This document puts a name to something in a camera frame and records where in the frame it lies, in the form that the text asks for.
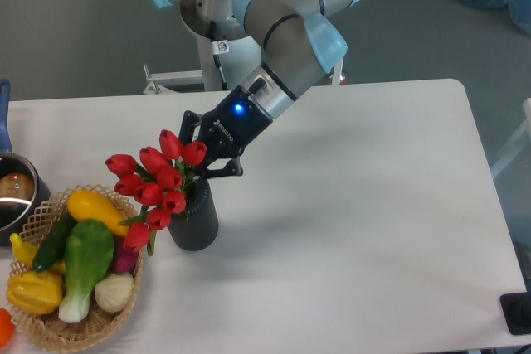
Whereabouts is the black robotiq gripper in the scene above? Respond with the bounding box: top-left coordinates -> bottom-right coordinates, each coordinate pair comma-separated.
178,85 -> 273,179

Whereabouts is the red tulip bouquet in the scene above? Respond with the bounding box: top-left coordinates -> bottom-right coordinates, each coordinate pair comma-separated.
105,129 -> 207,254

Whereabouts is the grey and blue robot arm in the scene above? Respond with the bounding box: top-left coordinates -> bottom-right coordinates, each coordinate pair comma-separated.
147,0 -> 361,178

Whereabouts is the dark grey ribbed vase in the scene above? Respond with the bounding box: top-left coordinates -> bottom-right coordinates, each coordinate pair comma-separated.
168,179 -> 219,251

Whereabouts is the yellow squash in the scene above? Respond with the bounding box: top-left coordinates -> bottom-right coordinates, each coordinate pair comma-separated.
66,190 -> 129,238

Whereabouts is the purple radish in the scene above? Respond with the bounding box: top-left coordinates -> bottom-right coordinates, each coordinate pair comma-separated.
111,239 -> 139,274

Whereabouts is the green bok choy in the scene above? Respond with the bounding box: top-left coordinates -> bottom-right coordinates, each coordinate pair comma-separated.
58,220 -> 114,323

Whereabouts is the white garlic bulb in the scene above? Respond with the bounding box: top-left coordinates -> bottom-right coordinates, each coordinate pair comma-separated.
95,273 -> 134,313

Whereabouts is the dark green cucumber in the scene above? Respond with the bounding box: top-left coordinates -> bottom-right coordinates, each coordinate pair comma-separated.
32,211 -> 77,273

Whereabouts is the small yellow gourd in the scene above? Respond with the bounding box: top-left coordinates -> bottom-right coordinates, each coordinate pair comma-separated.
9,233 -> 66,276

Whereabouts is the yellow bell pepper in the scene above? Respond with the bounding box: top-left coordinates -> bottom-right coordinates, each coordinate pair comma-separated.
6,271 -> 63,315

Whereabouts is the woven wicker basket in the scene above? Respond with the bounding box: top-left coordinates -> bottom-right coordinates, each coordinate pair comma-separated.
7,183 -> 145,354

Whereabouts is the orange fruit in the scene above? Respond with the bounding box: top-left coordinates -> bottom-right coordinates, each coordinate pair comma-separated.
0,308 -> 15,348

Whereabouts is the black device at edge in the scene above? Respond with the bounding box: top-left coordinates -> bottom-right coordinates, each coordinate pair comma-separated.
499,292 -> 530,336

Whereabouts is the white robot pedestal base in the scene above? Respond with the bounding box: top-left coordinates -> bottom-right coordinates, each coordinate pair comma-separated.
142,0 -> 349,95

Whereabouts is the black cable on pedestal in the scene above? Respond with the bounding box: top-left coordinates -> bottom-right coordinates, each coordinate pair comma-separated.
209,20 -> 230,91

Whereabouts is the blue handled saucepan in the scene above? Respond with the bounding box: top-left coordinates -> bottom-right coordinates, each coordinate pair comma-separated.
1,79 -> 50,247

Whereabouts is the white frame at right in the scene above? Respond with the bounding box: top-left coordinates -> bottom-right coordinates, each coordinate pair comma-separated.
490,98 -> 530,179

